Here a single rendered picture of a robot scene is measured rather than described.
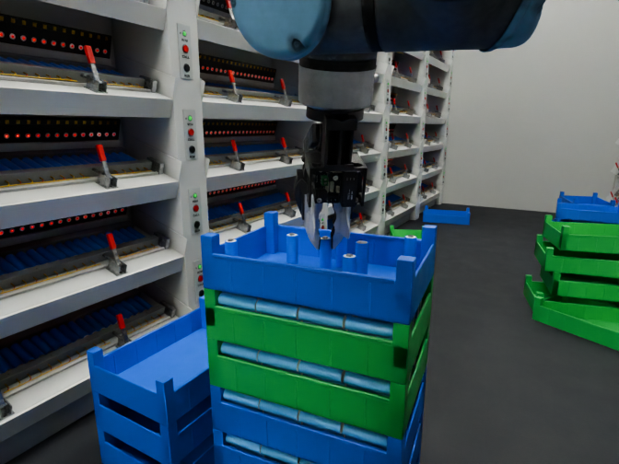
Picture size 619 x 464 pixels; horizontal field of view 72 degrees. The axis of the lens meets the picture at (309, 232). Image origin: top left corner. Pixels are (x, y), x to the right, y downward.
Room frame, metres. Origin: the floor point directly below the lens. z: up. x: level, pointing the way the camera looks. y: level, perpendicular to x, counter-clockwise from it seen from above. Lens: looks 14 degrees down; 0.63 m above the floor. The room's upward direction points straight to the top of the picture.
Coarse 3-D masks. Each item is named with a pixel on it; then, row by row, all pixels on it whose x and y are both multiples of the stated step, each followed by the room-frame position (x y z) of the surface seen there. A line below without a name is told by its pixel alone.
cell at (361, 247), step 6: (360, 240) 0.59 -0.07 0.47; (360, 246) 0.58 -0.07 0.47; (366, 246) 0.58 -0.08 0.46; (360, 252) 0.57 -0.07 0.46; (366, 252) 0.58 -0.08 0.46; (360, 258) 0.57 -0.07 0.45; (366, 258) 0.58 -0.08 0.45; (360, 264) 0.57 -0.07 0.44; (366, 264) 0.58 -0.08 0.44; (360, 270) 0.57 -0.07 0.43; (366, 270) 0.58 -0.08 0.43
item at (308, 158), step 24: (312, 120) 0.53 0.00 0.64; (336, 120) 0.50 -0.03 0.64; (360, 120) 0.53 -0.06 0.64; (336, 144) 0.52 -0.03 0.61; (312, 168) 0.51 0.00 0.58; (336, 168) 0.51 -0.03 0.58; (360, 168) 0.51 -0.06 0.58; (312, 192) 0.57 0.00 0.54; (336, 192) 0.53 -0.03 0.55; (360, 192) 0.54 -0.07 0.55
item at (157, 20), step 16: (48, 0) 0.83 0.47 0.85; (64, 0) 0.86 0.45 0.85; (80, 0) 0.88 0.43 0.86; (96, 0) 0.91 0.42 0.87; (112, 0) 0.94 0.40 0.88; (128, 0) 0.97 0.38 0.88; (144, 0) 1.06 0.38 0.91; (160, 0) 1.06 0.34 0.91; (112, 16) 0.94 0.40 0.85; (128, 16) 0.97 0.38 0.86; (144, 16) 1.01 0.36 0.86; (160, 16) 1.04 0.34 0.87
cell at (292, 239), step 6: (288, 234) 0.64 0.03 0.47; (294, 234) 0.63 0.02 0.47; (288, 240) 0.63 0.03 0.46; (294, 240) 0.63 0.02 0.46; (288, 246) 0.63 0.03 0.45; (294, 246) 0.63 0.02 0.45; (288, 252) 0.63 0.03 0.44; (294, 252) 0.63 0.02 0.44; (288, 258) 0.63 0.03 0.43; (294, 258) 0.63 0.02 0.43
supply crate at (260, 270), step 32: (224, 256) 0.56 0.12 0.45; (256, 256) 0.71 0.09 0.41; (384, 256) 0.67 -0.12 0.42; (416, 256) 0.65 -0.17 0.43; (224, 288) 0.57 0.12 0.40; (256, 288) 0.54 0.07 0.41; (288, 288) 0.53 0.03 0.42; (320, 288) 0.51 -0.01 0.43; (352, 288) 0.49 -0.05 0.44; (384, 288) 0.47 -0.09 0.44; (416, 288) 0.49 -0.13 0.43; (384, 320) 0.47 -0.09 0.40
